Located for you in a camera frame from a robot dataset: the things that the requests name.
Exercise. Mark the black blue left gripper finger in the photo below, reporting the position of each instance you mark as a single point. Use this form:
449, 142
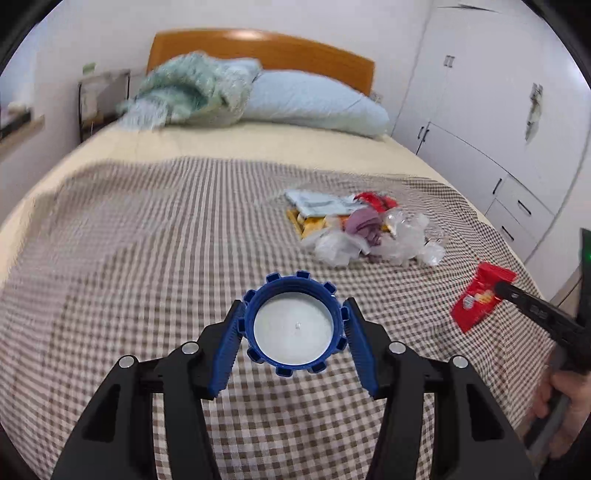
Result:
113, 438

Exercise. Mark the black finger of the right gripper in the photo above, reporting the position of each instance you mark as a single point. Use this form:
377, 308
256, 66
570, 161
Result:
554, 321

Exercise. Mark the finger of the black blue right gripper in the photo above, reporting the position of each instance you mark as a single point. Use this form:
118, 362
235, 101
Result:
473, 437

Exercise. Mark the red snack wrapper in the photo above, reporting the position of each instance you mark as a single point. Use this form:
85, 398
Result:
479, 298

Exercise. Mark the blue bottle cap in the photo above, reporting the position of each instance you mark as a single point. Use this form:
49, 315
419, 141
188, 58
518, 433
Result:
293, 323

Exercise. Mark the white crumpled plastic bag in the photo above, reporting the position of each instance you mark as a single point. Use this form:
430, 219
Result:
335, 248

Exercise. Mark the purple crumpled cloth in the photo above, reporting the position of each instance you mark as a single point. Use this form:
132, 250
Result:
366, 223

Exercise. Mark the red crumpled wrapper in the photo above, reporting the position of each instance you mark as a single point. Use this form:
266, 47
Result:
381, 203

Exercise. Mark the yellow snack packet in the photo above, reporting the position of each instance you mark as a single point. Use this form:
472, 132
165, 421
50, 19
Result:
305, 226

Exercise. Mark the brown checkered blanket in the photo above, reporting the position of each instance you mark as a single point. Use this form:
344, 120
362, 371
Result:
231, 286

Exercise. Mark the white paper packet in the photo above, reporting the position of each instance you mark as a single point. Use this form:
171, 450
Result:
317, 204

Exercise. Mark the white wardrobe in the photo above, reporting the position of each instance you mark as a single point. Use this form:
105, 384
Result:
498, 107

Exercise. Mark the light blue pillow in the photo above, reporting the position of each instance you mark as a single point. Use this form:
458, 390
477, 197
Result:
310, 100

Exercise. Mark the wooden headboard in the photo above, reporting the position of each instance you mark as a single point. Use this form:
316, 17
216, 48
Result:
274, 51

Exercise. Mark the green patterned quilt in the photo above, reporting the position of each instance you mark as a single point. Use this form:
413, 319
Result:
193, 89

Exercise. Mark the black frame nightstand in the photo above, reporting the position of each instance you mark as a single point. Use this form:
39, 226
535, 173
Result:
99, 97

